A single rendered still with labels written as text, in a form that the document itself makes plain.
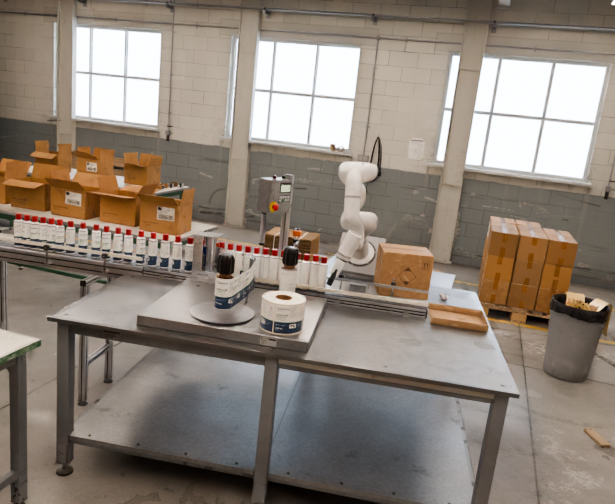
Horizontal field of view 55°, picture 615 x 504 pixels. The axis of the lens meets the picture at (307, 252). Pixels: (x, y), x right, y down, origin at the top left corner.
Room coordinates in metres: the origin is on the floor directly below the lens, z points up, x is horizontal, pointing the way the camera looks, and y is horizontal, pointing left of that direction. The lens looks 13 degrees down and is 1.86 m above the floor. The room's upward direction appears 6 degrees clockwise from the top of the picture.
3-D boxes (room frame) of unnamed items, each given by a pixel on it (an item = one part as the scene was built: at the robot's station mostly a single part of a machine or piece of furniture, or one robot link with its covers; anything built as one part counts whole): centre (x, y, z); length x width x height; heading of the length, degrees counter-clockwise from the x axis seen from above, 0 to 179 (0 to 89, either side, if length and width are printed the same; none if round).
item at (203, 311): (2.65, 0.37, 0.89); 0.31 x 0.31 x 0.01
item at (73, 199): (4.98, 2.03, 0.97); 0.45 x 0.38 x 0.37; 166
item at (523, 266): (6.29, -2.38, 0.45); 1.20 x 0.84 x 0.89; 165
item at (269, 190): (3.32, 0.22, 1.38); 0.17 x 0.10 x 0.19; 137
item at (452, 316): (3.09, -0.87, 0.85); 0.30 x 0.26 x 0.04; 82
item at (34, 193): (5.09, 2.45, 0.97); 0.44 x 0.38 x 0.37; 168
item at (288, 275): (2.93, 0.08, 1.03); 0.09 x 0.09 x 0.30
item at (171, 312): (2.80, 0.30, 0.86); 0.80 x 0.67 x 0.05; 82
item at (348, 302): (3.22, 0.12, 0.85); 1.65 x 0.11 x 0.05; 82
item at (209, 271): (3.19, 0.55, 1.01); 0.14 x 0.13 x 0.26; 82
